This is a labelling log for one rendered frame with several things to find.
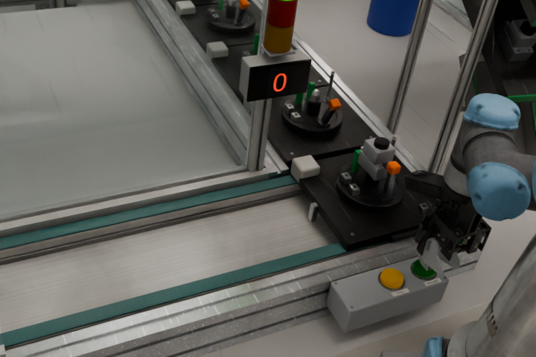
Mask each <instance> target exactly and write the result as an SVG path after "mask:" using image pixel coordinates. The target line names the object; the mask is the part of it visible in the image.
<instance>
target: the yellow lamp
mask: <svg viewBox="0 0 536 357"><path fill-rule="evenodd" d="M293 33H294V24H293V25H292V26H291V27H286V28H280V27H276V26H273V25H271V24H269V23H268V22H267V21H266V26H265V33H264V40H263V47H264V48H265V49H266V50H268V51H270V52H272V53H287V52H289V51H290V49H291V45H292V39H293Z"/></svg>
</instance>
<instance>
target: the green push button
mask: <svg viewBox="0 0 536 357"><path fill-rule="evenodd" d="M413 271H414V273H415V274H416V275H417V276H419V277H423V278H431V277H433V276H434V275H435V272H436V271H434V270H433V269H431V270H428V271H426V269H425V268H424V267H423V266H422V265H421V263H420V259H418V260H416V261H415V262H414V265H413Z"/></svg>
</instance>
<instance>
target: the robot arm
mask: <svg viewBox="0 0 536 357"><path fill-rule="evenodd" d="M520 115H521V112H520V109H519V107H518V106H517V104H516V103H514V102H513V101H512V100H510V99H508V98H506V97H504V96H500V95H497V94H491V93H483V94H479V95H477V96H474V97H473V98H472V99H471V101H470V103H469V105H468V107H467V110H466V112H465V113H464V114H463V121H462V123H461V126H460V128H459V132H458V135H457V137H456V140H455V144H454V147H453V149H452V152H451V155H450V158H449V160H448V162H447V166H446V169H445V172H444V174H443V175H438V174H435V173H431V172H428V171H414V172H412V173H411V174H410V175H405V185H406V189H407V190H411V191H414V192H416V193H419V194H424V195H427V196H429V197H432V198H436V199H439V200H437V201H435V205H434V206H431V208H429V209H428V210H427V212H426V213H425V215H424V217H423V220H422V221H421V222H420V225H419V227H418V229H417V231H416V234H415V244H416V250H417V253H418V257H419V259H420V263H421V265H422V266H423V267H424V268H425V269H426V271H428V270H431V269H433V270H434V271H436V272H437V273H438V274H441V273H442V272H443V266H442V264H441V261H440V260H442V261H444V262H445V263H447V264H448V265H450V266H451V267H452V268H454V269H458V268H459V267H460V260H459V257H458V255H457V253H456V252H457V251H458V253H462V252H465V251H466V252H467V253H468V254H470V253H474V252H476V251H477V249H478V248H479V249H480V251H483V247H484V246H485V244H486V241H487V239H488V237H489V234H490V232H491V229H492V228H491V227H490V226H489V225H488V224H487V223H486V222H485V221H484V220H483V219H482V217H485V218H487V219H490V220H493V221H502V220H506V219H510V220H511V219H514V218H516V217H518V216H520V215H521V214H523V213H524V212H525V211H526V210H532V211H536V156H534V155H525V154H520V153H518V149H517V147H516V144H515V141H514V132H515V130H516V129H518V122H519V119H520ZM485 233H486V236H485V238H484V240H483V243H481V240H482V238H483V235H484V234H485ZM422 357H536V233H535V235H534V236H533V237H532V239H531V240H530V242H529V244H528V245H527V247H526V248H525V250H524V251H523V253H522V255H521V256H520V258H519V259H518V260H517V262H516V263H515V265H514V267H513V269H512V270H511V271H510V273H509V274H508V276H507V277H506V279H505V280H504V282H503V283H502V285H501V287H500V288H499V290H498V291H497V292H496V294H495V296H494V297H493V299H492V301H491V302H490V303H489V305H488V306H487V308H486V310H485V311H484V313H483V314H482V315H481V317H480V319H479V320H476V321H472V322H470V323H467V324H464V325H463V326H461V327H460V328H459V329H457V331H456V332H455V333H454V334H453V336H452V337H451V339H445V338H444V337H442V336H439V337H430V338H428V339H427V341H426V342H425V344H424V350H423V354H422Z"/></svg>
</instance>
